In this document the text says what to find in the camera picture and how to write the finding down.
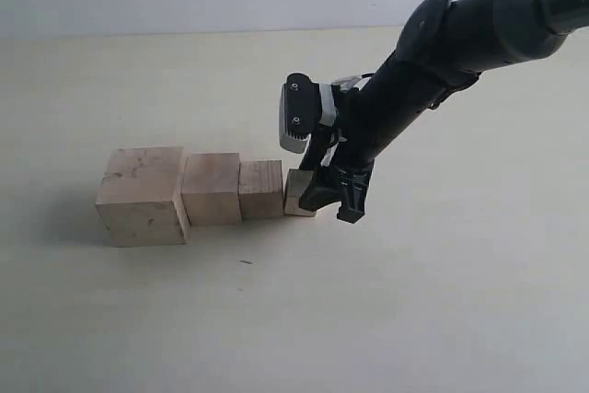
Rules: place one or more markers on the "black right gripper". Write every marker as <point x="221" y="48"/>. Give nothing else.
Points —
<point x="351" y="149"/>

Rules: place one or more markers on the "smallest wooden block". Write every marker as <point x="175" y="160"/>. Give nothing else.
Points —
<point x="296" y="183"/>

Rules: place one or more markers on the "medium wooden block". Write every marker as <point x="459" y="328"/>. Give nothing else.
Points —
<point x="260" y="189"/>

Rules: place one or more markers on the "second largest wooden block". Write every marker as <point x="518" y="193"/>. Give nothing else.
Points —
<point x="210" y="189"/>

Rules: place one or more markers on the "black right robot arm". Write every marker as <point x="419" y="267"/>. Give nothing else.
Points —
<point x="444" y="48"/>

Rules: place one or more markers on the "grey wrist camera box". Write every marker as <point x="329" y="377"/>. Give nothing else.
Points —
<point x="304" y="107"/>

